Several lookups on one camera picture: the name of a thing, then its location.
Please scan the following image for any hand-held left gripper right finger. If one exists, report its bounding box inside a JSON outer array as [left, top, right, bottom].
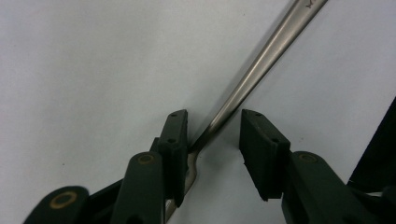
[[238, 108, 384, 224]]

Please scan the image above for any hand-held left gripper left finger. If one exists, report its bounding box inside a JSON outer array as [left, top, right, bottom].
[[110, 108, 190, 224]]

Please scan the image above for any steel fork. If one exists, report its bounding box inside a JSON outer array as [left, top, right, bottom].
[[163, 0, 330, 224]]

